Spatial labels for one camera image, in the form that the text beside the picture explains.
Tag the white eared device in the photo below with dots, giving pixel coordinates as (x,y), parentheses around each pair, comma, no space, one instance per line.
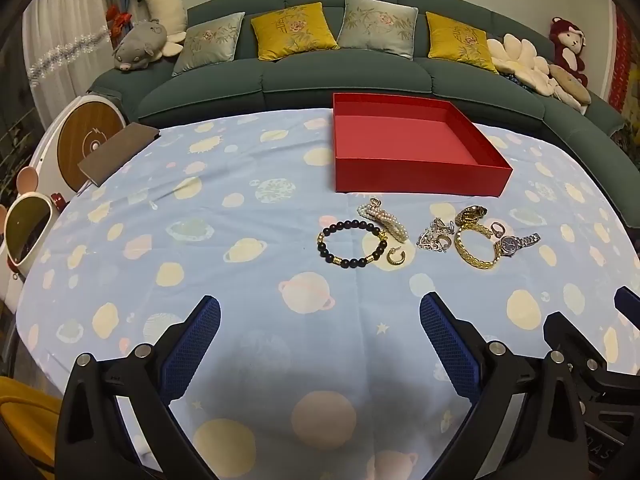
(25,230)

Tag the grey pig plush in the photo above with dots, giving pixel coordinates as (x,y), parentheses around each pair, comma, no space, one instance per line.
(140,42)

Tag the dark blue patterned cloth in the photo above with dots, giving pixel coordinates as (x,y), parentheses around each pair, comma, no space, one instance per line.
(515,81)

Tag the red wall hanging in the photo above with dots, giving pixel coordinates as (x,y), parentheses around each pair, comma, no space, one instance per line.
(620,60)

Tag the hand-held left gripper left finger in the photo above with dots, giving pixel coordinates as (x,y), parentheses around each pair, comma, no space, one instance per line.
(195,345)

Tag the gold watch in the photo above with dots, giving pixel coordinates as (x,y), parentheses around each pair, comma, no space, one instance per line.
(470,214)

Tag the yellow chair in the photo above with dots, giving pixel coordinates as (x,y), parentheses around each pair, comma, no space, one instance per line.
(25,410)

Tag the white cow plush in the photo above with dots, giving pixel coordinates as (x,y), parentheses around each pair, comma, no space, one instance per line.
(160,0)

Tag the green sofa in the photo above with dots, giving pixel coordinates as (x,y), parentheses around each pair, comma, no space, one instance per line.
(345,77)

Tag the silver watch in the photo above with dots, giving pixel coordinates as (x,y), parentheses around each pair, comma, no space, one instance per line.
(507,245)

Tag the gold twisted bangle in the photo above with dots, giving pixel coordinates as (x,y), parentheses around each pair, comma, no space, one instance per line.
(462,255)

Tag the gold hoop earring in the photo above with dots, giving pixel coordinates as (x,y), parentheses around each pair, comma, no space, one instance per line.
(390,258)

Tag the planet printed tablecloth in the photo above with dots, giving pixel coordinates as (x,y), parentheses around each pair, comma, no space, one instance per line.
(225,270)

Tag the red cardboard box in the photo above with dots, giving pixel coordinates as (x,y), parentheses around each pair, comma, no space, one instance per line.
(425,177)

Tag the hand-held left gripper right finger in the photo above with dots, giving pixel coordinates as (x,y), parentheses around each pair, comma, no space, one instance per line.
(450,345)

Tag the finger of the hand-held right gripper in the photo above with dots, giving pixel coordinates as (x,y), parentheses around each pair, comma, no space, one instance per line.
(590,342)
(629,301)

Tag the brown and white flower cushion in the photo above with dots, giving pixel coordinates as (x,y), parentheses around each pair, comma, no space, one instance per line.
(567,82)

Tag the white machine with wooden disc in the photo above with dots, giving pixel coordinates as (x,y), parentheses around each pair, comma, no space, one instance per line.
(85,140)

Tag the red monkey plush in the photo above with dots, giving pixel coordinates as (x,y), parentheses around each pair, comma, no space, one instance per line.
(567,42)

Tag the silver tinsel garland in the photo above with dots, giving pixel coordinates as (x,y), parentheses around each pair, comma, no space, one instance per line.
(65,52)

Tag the white curtain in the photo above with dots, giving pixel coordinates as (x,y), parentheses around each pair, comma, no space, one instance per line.
(65,10)

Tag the red curtain bow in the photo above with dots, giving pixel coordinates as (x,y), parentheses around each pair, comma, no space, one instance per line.
(119,20)

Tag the grey-green embroidered cushion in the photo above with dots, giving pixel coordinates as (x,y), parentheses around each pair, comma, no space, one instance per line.
(377,25)
(207,42)

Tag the yellow embroidered cushion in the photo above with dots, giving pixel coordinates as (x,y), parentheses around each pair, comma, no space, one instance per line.
(292,30)
(460,42)

